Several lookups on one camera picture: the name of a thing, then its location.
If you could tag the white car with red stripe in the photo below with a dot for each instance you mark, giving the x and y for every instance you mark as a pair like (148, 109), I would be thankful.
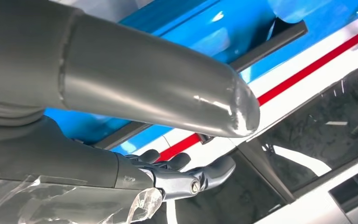
(290, 95)

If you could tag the clear plastic film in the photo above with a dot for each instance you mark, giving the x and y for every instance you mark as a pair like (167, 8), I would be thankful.
(58, 204)

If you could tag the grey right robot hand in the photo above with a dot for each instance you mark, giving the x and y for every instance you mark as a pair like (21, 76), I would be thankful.
(142, 83)

